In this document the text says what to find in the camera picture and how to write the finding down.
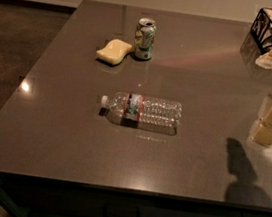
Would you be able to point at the yellow sponge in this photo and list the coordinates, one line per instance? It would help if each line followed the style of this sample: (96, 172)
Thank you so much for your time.
(114, 52)

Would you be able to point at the green soda can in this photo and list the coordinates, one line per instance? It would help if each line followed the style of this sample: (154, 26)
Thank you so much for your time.
(144, 38)

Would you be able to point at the clear plastic water bottle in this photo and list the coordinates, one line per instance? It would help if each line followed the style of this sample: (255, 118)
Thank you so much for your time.
(143, 112)

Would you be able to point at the dark cabinet drawer front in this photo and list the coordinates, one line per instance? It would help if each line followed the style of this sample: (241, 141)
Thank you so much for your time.
(98, 204)

